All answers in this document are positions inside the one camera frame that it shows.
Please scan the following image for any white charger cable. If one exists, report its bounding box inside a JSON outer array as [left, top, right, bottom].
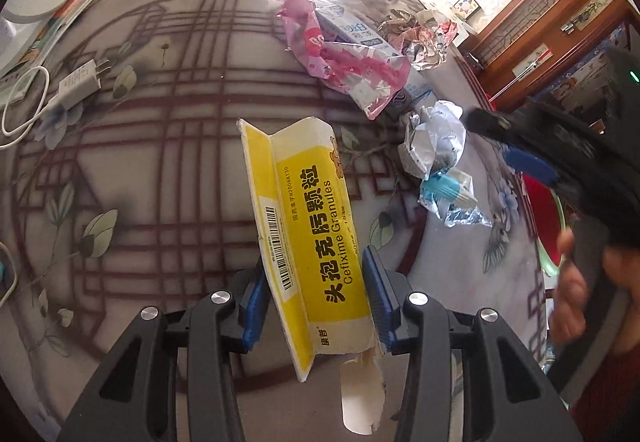
[[0, 67, 51, 150]]

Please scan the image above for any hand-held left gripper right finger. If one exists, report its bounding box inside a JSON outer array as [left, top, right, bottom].
[[361, 246, 583, 442]]

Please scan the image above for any green-rimmed red bin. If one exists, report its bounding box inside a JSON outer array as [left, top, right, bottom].
[[522, 174, 568, 275]]

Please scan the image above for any brown paper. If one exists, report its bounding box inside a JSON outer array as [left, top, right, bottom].
[[377, 8, 426, 40]]

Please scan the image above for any red white crumpled paper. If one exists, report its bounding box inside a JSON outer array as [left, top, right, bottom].
[[405, 9, 461, 70]]

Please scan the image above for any blue white wrapper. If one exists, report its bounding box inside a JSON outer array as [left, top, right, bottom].
[[417, 169, 493, 229]]

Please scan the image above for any person's right forearm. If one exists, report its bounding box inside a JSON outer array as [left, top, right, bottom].
[[570, 347, 640, 442]]

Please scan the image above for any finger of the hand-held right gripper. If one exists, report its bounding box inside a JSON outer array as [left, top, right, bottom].
[[465, 107, 538, 143], [502, 148, 563, 188]]

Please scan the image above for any person's right hand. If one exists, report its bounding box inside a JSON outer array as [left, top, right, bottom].
[[550, 229, 640, 358]]

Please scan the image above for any white plug charger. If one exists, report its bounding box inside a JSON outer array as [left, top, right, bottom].
[[47, 59, 111, 110]]

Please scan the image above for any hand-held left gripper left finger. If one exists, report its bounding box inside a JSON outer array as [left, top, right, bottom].
[[57, 264, 271, 442]]

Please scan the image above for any pink plastic wrapper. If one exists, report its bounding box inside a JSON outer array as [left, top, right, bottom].
[[277, 0, 411, 120]]

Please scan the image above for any framed geometric picture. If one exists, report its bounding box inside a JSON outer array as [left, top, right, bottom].
[[452, 0, 483, 20]]

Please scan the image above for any stack of books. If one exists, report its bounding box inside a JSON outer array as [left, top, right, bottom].
[[0, 0, 141, 88]]

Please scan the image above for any narrow framed flower painting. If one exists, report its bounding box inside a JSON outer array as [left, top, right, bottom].
[[512, 44, 556, 75], [560, 0, 616, 30]]

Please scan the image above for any white milk carton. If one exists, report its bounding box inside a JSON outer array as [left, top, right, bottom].
[[315, 2, 431, 103]]

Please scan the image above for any yellow medicine box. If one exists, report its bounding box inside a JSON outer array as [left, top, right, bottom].
[[236, 117, 388, 435]]

